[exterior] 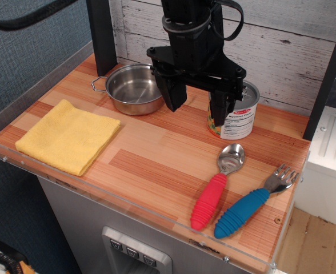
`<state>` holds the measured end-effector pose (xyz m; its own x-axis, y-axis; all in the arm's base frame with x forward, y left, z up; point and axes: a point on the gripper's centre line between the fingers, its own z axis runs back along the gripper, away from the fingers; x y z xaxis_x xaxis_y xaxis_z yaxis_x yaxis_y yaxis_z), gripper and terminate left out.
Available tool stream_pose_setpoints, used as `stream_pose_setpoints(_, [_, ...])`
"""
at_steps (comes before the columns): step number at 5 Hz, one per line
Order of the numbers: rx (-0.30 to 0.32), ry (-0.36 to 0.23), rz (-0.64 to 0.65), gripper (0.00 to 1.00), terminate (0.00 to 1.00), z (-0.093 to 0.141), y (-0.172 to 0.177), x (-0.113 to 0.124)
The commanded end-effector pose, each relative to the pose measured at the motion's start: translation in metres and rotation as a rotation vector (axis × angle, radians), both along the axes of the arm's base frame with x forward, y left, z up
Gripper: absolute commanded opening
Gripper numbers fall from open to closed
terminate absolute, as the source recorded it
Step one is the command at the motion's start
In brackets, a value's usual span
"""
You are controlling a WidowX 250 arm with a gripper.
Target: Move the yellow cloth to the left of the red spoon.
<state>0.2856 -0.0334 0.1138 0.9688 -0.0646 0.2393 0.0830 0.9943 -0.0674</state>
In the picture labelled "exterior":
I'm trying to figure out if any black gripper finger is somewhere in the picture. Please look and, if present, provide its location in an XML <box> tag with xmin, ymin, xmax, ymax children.
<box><xmin>210</xmin><ymin>91</ymin><xmax>233</xmax><ymax>126</ymax></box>
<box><xmin>155</xmin><ymin>75</ymin><xmax>187</xmax><ymax>112</ymax></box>

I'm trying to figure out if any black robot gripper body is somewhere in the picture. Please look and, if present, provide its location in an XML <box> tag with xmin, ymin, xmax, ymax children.
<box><xmin>147</xmin><ymin>27</ymin><xmax>246</xmax><ymax>100</ymax></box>

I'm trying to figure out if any yellow cloth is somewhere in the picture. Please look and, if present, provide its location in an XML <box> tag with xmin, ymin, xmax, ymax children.
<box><xmin>15</xmin><ymin>99</ymin><xmax>121</xmax><ymax>176</ymax></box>

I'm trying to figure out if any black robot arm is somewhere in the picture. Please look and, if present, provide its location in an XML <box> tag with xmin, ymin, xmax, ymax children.
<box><xmin>147</xmin><ymin>1</ymin><xmax>246</xmax><ymax>126</ymax></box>

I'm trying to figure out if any orange cloth at corner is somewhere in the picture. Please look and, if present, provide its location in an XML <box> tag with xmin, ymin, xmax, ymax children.
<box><xmin>19</xmin><ymin>261</ymin><xmax>37</xmax><ymax>274</ymax></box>

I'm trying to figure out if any toy food can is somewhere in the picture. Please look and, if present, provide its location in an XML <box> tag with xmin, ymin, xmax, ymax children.
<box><xmin>207</xmin><ymin>80</ymin><xmax>260</xmax><ymax>140</ymax></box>

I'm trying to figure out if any stainless steel pot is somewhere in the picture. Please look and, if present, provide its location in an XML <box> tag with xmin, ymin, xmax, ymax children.
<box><xmin>91</xmin><ymin>63</ymin><xmax>165</xmax><ymax>116</ymax></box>

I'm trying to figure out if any white toy cabinet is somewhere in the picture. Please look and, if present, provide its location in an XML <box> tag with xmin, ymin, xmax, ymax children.
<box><xmin>294</xmin><ymin>106</ymin><xmax>336</xmax><ymax>224</ymax></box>

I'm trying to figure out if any grey toy fridge cabinet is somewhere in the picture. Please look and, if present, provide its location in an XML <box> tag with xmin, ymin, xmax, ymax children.
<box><xmin>38</xmin><ymin>175</ymin><xmax>251</xmax><ymax>274</ymax></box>

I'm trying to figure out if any red handled spoon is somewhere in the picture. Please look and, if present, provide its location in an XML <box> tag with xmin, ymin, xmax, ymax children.
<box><xmin>190</xmin><ymin>143</ymin><xmax>245</xmax><ymax>231</ymax></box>

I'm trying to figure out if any black right frame post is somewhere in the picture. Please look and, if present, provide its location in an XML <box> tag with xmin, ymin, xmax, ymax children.
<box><xmin>303</xmin><ymin>44</ymin><xmax>336</xmax><ymax>141</ymax></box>

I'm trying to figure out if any black frame post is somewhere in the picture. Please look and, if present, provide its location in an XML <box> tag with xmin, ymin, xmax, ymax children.
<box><xmin>86</xmin><ymin>0</ymin><xmax>117</xmax><ymax>76</ymax></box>
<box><xmin>303</xmin><ymin>44</ymin><xmax>336</xmax><ymax>141</ymax></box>

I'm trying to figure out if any black left frame post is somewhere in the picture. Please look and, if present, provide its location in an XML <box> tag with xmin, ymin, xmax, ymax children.
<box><xmin>86</xmin><ymin>0</ymin><xmax>117</xmax><ymax>76</ymax></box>

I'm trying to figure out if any blue handled fork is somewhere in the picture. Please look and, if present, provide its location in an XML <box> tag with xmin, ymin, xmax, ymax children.
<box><xmin>214</xmin><ymin>164</ymin><xmax>300</xmax><ymax>239</ymax></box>

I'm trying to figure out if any black braided cable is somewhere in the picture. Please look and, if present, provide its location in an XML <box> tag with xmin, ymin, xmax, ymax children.
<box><xmin>0</xmin><ymin>0</ymin><xmax>80</xmax><ymax>31</ymax></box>

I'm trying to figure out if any clear acrylic guard rail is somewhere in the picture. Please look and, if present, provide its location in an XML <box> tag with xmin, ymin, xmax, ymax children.
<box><xmin>0</xmin><ymin>45</ymin><xmax>278</xmax><ymax>273</ymax></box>

